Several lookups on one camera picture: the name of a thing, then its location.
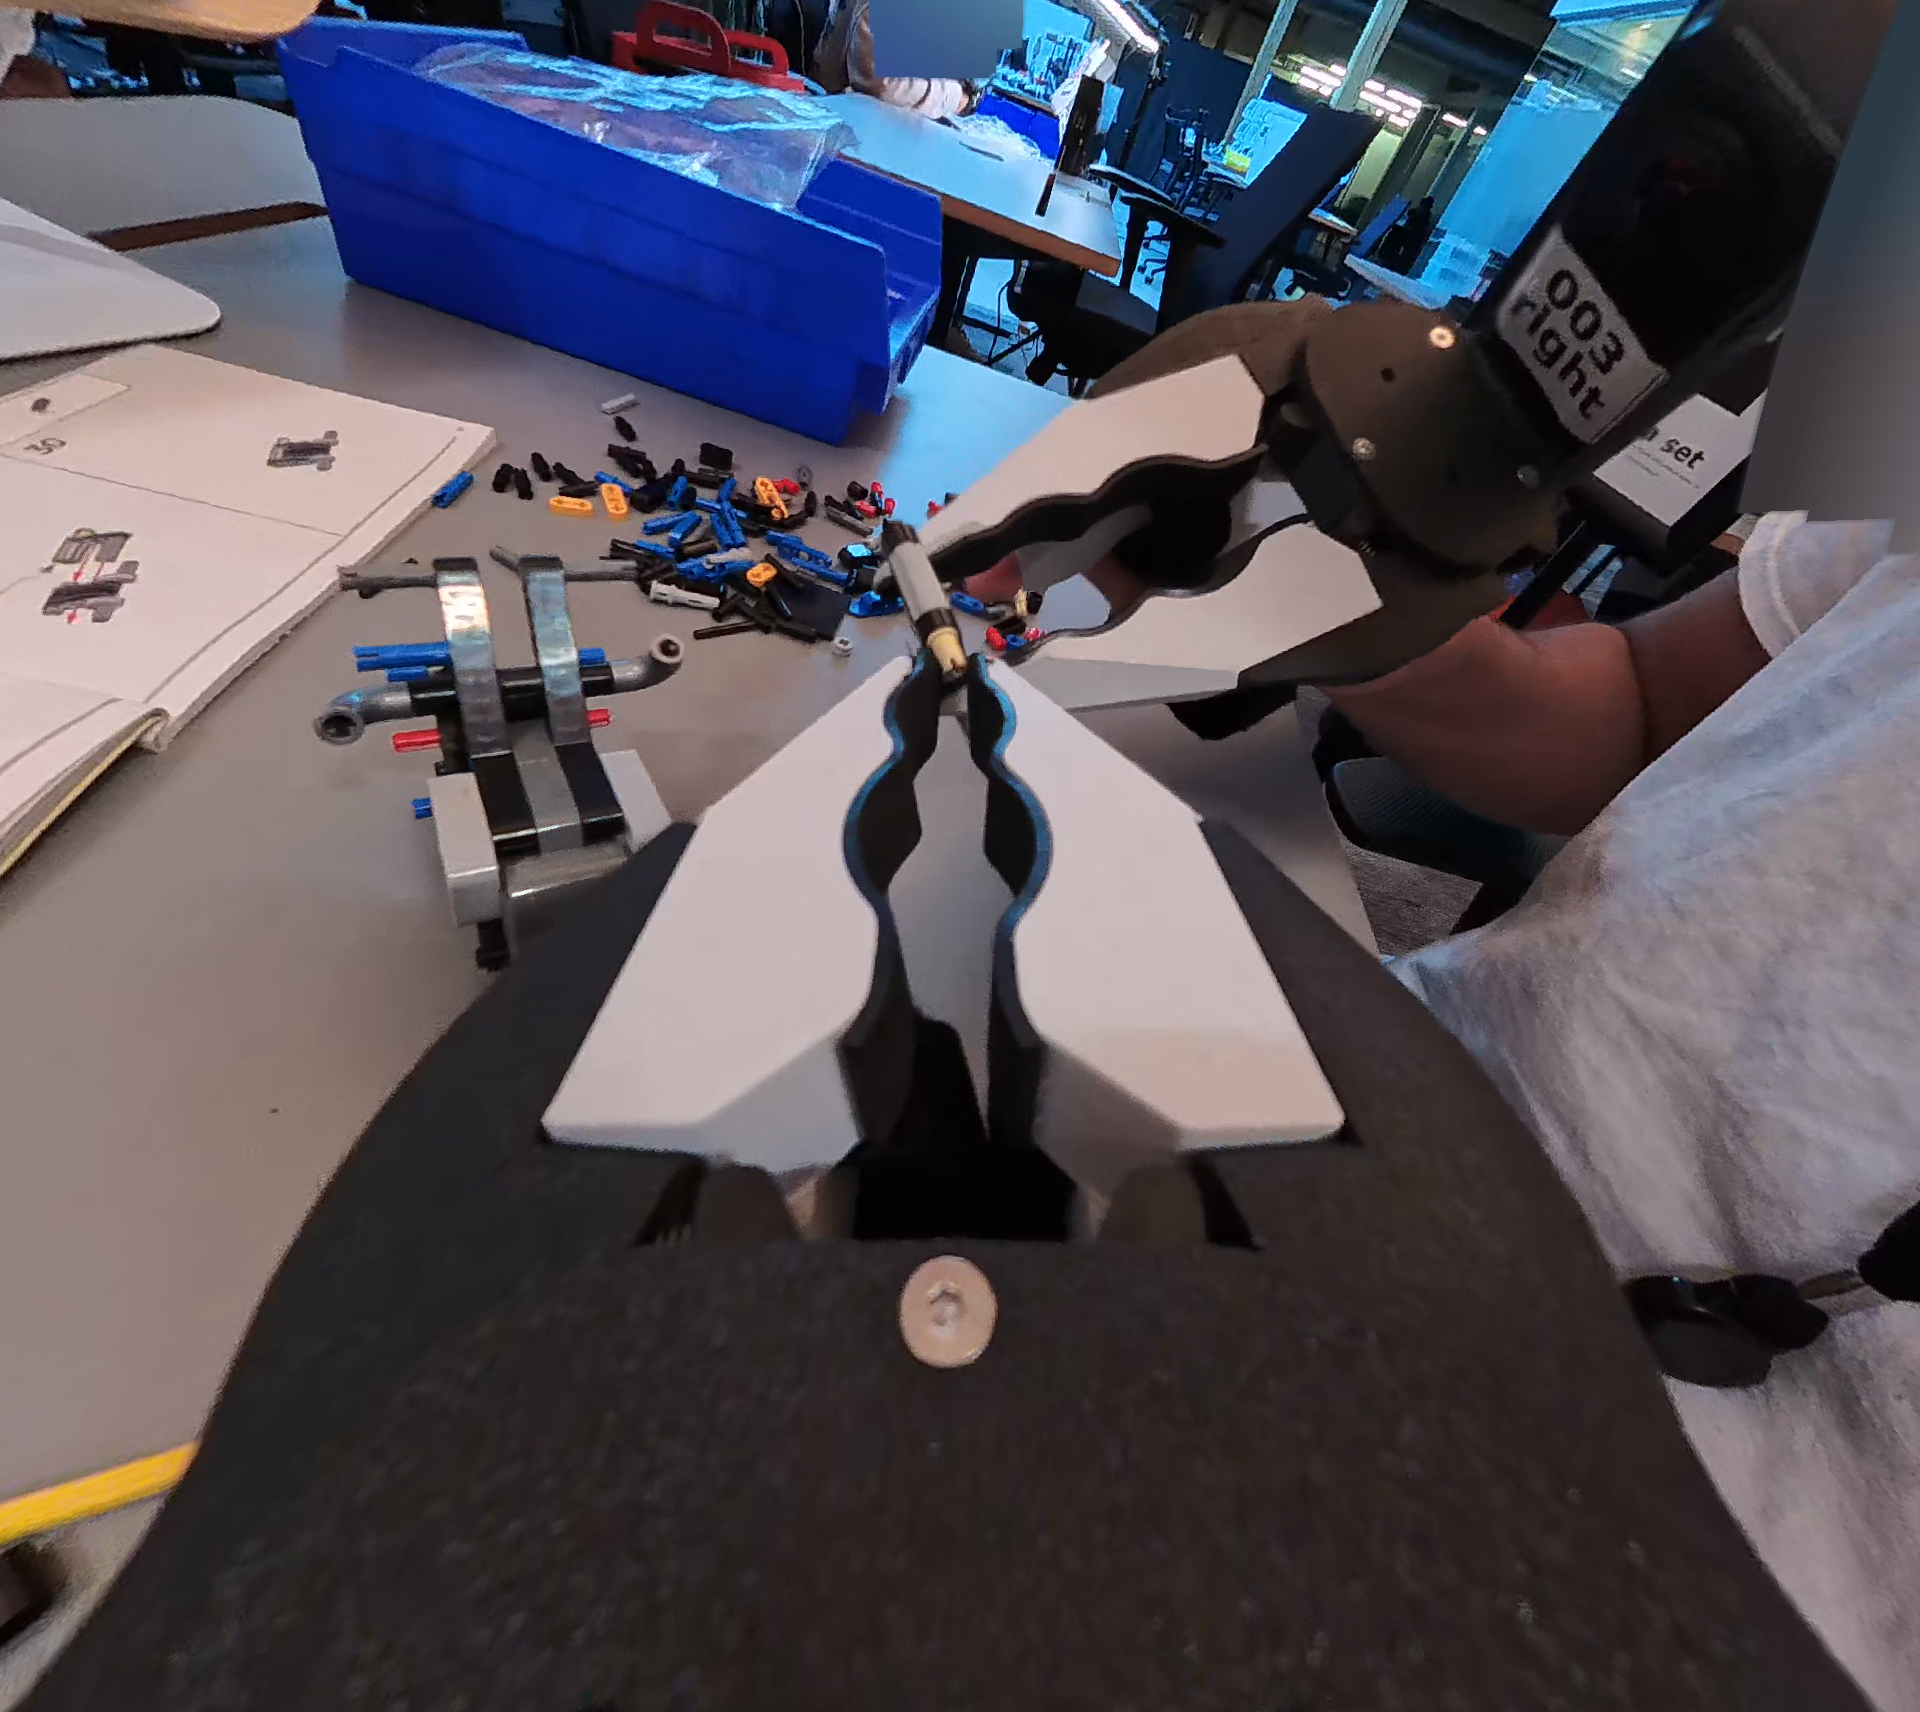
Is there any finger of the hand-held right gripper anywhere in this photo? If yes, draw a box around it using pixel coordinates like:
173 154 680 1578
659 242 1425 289
915 357 1293 603
1021 513 1389 714

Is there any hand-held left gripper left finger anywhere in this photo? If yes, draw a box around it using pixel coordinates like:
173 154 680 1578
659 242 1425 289
536 654 961 1242

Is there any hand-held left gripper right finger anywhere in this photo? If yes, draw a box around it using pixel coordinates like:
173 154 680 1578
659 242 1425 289
968 654 1350 1205

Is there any small black grey lego assembly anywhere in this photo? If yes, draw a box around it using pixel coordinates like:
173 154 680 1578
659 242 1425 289
875 524 979 695

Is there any partly built grey lego model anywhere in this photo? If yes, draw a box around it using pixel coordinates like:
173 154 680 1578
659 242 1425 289
315 553 683 971

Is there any pile of small lego pins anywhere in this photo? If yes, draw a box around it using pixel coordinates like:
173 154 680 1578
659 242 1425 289
431 385 1052 666

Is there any yellow lego axle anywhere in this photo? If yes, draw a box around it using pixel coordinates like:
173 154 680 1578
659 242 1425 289
0 1444 204 1549

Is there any person's right hand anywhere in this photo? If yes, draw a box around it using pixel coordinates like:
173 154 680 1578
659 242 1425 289
1175 614 1582 831

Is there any black office chair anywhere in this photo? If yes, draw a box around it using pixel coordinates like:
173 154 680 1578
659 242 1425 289
1007 100 1382 396

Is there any background work table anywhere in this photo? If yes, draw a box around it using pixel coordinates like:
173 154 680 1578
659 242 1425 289
830 93 1127 276

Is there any blue plastic bin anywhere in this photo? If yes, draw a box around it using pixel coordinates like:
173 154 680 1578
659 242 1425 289
277 17 947 450

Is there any red plastic crate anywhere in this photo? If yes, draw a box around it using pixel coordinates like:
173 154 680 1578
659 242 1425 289
605 0 797 86

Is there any white instruction booklet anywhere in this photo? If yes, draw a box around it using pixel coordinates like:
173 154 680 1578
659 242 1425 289
0 345 498 874

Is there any white rounded stand base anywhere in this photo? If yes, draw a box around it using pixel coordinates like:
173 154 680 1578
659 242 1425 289
0 199 224 365

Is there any black lanyard strap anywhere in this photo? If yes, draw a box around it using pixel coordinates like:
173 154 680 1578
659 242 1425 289
1622 1202 1920 1394

